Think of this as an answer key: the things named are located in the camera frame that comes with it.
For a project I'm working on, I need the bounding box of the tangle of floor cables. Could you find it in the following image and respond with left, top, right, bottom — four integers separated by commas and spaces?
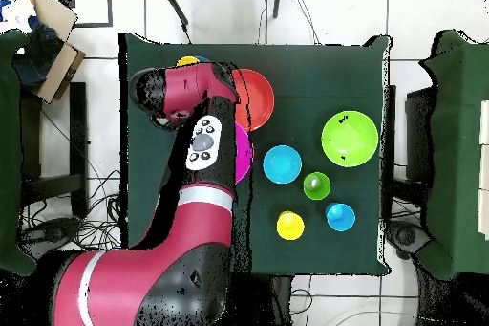
18, 168, 127, 254

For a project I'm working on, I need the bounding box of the large green bowl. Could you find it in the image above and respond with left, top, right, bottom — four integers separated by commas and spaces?
321, 110, 380, 168

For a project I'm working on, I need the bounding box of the stack of white boxes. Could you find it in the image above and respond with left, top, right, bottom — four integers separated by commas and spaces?
477, 98, 489, 241

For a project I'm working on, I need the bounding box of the dark blue cloth bag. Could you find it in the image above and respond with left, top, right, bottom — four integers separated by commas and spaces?
11, 15, 64, 92

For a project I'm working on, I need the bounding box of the blue cup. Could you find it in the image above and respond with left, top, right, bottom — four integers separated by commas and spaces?
325, 202, 357, 232

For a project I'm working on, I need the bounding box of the small light blue bowl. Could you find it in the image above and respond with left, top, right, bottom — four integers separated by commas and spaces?
262, 144, 303, 185

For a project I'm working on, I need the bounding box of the cardboard box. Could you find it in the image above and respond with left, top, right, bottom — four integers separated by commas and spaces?
26, 0, 87, 105

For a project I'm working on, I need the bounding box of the black square frame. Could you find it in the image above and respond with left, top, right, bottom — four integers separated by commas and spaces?
56, 0, 114, 29

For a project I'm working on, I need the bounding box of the orange bowl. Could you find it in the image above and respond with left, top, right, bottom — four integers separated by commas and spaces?
230, 68, 276, 133

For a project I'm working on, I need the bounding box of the green cup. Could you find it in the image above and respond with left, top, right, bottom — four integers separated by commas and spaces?
302, 171, 332, 202

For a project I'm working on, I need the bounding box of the large pink bowl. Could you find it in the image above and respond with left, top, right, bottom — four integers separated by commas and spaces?
234, 121, 255, 185

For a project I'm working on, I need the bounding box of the black chair base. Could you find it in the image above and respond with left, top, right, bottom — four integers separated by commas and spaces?
18, 217, 83, 258
385, 220, 433, 262

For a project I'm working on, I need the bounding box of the dark green table cloth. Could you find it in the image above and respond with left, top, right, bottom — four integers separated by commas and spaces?
118, 32, 393, 277

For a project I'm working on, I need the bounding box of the black bench frame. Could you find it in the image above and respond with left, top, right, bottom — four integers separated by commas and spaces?
20, 80, 90, 220

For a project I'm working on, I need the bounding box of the green cloth side table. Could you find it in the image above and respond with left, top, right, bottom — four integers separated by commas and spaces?
417, 29, 489, 281
0, 29, 39, 277

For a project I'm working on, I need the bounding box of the tall yellow cup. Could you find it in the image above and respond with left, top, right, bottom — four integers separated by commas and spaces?
276, 209, 306, 242

